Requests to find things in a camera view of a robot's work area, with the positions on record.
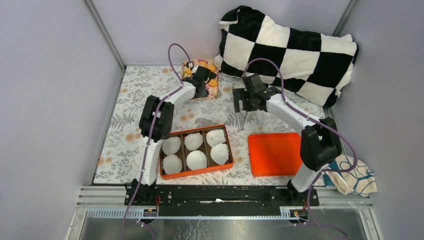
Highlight floral cookie tray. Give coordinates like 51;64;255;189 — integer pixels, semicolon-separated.
182;59;219;100

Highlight metal tongs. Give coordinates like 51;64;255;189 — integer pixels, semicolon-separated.
235;111;250;132

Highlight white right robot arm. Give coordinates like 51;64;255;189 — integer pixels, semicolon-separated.
232;73;342;206

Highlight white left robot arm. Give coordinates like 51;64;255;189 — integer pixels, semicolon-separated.
125;65;217;207

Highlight round dotted yellow biscuit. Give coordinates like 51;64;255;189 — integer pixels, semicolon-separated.
208;79;218;88
207;64;216;72

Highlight orange box lid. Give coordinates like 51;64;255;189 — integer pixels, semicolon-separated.
247;133;302;177

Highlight checkered black white pillow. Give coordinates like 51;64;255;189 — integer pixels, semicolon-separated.
213;5;359;108

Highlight orange cookie box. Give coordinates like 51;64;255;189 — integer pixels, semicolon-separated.
159;124;234;180

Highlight teal cream cloth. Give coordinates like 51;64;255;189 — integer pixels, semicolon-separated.
323;160;378;197

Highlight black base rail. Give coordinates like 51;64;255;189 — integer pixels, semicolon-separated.
124;183;320;217

